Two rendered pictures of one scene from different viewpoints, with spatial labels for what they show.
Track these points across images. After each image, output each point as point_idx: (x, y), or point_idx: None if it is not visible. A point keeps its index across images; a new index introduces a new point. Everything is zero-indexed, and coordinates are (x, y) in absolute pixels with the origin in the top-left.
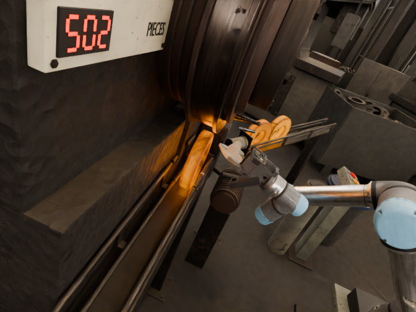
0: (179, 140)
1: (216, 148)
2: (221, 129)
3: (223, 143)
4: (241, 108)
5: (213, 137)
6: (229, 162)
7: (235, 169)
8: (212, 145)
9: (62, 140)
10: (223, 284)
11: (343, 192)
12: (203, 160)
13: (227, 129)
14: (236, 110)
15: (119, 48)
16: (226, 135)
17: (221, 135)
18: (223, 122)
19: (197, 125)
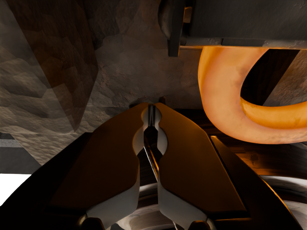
0: (281, 78)
1: (44, 28)
2: (281, 178)
3: (21, 79)
4: (302, 222)
5: (75, 60)
6: (233, 156)
7: (295, 225)
8: (59, 22)
9: None
10: None
11: None
12: (266, 50)
13: (75, 131)
14: (299, 214)
15: None
16: (58, 115)
17: (73, 96)
18: (283, 185)
19: (135, 56)
